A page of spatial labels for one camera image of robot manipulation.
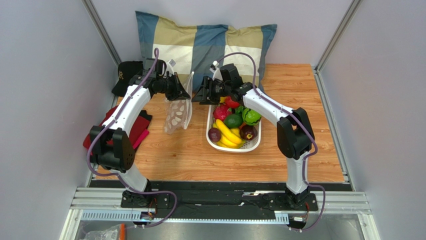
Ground dark red mangosteen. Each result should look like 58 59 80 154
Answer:
239 125 258 141

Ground pink dragon fruit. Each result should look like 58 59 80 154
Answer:
213 104 233 121

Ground black mounting base plate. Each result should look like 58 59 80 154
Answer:
89 179 354 221

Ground red folded cloth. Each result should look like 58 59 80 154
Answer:
82 106 153 150

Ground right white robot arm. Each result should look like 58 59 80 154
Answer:
192 63 315 201

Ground dark purple plum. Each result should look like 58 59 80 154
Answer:
207 127 222 143

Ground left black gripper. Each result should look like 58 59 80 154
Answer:
156 72 191 102

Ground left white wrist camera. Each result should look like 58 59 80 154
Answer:
165 59 177 77

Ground white plastic fruit basket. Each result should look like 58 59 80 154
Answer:
205 105 262 154

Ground crumpled plastic packet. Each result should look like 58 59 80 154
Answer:
83 223 127 240

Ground green leafy lettuce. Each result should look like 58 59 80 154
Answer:
234 105 245 115

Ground red apple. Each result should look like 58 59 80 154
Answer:
224 96 240 109

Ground clear dotted zip bag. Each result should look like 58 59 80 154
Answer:
163 72 194 135

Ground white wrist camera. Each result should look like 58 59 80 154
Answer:
165 59 177 77
209 60 223 81

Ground small green watermelon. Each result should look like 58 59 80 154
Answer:
241 108 262 126

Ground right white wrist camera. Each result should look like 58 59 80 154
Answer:
209 60 223 81

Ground black baseball cap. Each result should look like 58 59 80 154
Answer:
111 61 143 97

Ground aluminium rail frame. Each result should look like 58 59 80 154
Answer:
60 178 380 240

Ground yellow banana bunch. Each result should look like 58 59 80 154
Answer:
212 119 245 149

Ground green avocado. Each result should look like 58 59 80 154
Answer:
223 113 244 129

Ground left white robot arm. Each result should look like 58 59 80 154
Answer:
87 58 191 195

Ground checked blue beige pillow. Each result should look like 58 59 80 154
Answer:
135 11 278 92

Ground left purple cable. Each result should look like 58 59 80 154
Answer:
86 47 178 229

